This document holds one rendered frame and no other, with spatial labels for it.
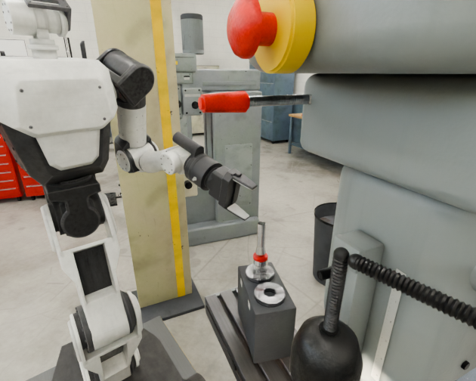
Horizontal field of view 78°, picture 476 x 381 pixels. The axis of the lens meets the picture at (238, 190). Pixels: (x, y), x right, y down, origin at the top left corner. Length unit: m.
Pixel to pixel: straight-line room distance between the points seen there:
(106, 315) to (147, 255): 1.32
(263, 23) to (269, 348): 0.86
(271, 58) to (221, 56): 9.65
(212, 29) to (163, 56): 7.93
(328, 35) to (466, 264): 0.25
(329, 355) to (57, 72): 0.76
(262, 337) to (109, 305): 0.46
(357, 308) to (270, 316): 0.49
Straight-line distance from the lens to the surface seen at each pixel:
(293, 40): 0.22
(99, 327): 1.03
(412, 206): 0.35
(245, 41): 0.22
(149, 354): 1.55
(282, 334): 0.94
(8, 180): 5.17
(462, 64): 0.20
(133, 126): 1.02
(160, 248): 2.29
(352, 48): 0.21
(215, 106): 0.32
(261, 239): 0.89
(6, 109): 0.81
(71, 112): 0.83
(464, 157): 0.27
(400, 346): 0.43
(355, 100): 0.33
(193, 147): 0.82
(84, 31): 9.26
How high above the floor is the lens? 1.73
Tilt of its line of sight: 22 degrees down
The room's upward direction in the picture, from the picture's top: straight up
